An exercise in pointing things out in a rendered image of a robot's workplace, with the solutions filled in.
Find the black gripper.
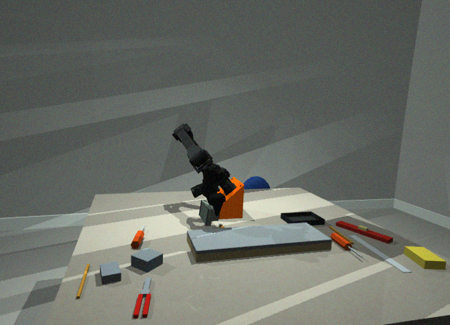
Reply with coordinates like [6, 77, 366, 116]
[203, 179, 226, 216]

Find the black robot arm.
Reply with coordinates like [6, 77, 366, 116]
[173, 123, 236, 198]

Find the yellow rectangular block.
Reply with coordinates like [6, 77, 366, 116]
[404, 246, 446, 270]

